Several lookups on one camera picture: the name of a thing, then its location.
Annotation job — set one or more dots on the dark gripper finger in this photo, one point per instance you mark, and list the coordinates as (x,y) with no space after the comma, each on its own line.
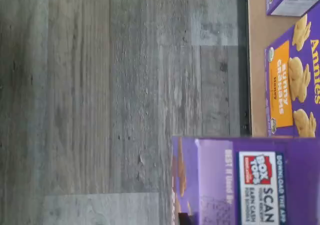
(185,219)

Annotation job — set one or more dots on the purple Annie's box orange patch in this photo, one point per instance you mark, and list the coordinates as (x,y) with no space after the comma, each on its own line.
(297,85)

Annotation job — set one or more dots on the brown wooden shelf board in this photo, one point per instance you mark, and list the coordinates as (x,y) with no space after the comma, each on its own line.
(257,60)

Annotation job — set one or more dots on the purple Annie's box green patch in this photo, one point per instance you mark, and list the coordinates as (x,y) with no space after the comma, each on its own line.
(290,0)

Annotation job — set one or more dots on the purple Annie's box brown patch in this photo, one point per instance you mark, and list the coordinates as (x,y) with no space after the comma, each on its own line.
(225,172)

